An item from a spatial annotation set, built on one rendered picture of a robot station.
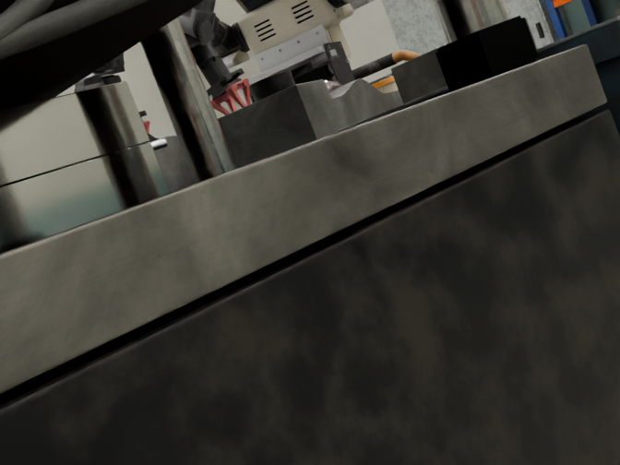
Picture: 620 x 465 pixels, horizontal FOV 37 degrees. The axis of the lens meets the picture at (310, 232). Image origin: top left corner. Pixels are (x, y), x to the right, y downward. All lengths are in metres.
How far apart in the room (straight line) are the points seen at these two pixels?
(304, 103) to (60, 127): 0.58
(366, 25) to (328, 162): 8.34
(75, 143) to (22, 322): 0.73
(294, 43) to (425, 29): 5.66
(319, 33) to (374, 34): 6.43
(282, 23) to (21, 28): 2.06
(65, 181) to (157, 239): 0.65
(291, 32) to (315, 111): 0.90
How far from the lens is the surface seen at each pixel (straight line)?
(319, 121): 1.65
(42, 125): 1.15
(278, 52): 2.52
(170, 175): 1.93
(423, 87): 1.50
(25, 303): 0.45
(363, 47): 9.00
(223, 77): 2.17
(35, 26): 0.50
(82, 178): 1.16
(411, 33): 8.22
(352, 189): 0.61
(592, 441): 0.79
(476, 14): 0.89
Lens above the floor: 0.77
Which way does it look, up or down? 4 degrees down
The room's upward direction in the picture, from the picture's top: 21 degrees counter-clockwise
